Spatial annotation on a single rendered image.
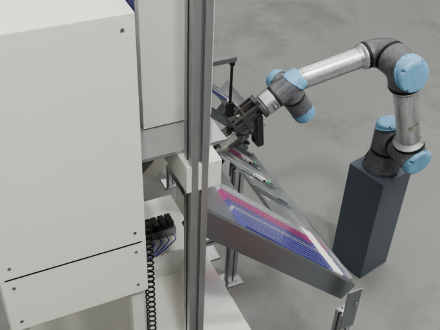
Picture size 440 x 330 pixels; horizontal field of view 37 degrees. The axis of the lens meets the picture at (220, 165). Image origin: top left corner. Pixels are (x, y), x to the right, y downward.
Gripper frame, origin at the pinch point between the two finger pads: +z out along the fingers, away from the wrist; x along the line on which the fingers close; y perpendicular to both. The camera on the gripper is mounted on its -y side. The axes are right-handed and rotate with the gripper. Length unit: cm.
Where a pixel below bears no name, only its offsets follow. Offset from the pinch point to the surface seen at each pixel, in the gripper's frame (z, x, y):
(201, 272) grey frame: 18, 53, 23
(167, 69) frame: -6, 38, 65
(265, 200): -2.5, 16.6, -14.7
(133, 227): 22, 49, 45
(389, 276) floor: -22, 3, -128
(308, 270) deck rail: -1, 49, -11
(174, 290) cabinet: 37.4, 21.7, -15.6
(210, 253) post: 35, -40, -90
